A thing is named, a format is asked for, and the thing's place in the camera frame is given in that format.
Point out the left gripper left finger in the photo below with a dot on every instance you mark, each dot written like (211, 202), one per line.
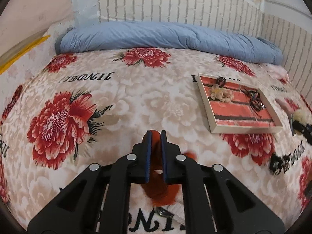
(97, 200)

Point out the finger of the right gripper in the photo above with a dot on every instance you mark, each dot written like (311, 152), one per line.
(300, 128)

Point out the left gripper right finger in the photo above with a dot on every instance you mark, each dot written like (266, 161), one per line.
(214, 200)

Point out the yellow pineapple plush hair clip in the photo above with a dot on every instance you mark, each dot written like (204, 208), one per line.
(293, 115)

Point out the black scrunchie with charm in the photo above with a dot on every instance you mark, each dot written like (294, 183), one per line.
(278, 164)

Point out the orange fabric scrunchie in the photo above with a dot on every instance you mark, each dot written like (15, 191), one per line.
(158, 187)

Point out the cream fabric scrunchie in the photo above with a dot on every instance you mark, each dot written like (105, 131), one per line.
(220, 93)

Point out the black claw hair clip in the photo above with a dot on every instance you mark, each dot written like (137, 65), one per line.
(221, 81)

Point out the pink pillow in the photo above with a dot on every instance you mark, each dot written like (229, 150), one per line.
(277, 72)

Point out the brick-lined white tray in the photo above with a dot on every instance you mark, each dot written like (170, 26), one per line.
(250, 112)

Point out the floral red beige blanket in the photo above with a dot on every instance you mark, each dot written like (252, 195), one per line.
(59, 114)

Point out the rolled blue quilt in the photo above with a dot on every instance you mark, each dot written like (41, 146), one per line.
(130, 34)

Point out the white brick-pattern headboard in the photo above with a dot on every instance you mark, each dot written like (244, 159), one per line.
(286, 23)

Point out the beige wooden side panel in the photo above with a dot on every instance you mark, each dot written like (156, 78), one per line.
(22, 20)

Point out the clear plastic wrapped roll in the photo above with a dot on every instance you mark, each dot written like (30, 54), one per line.
(86, 12)

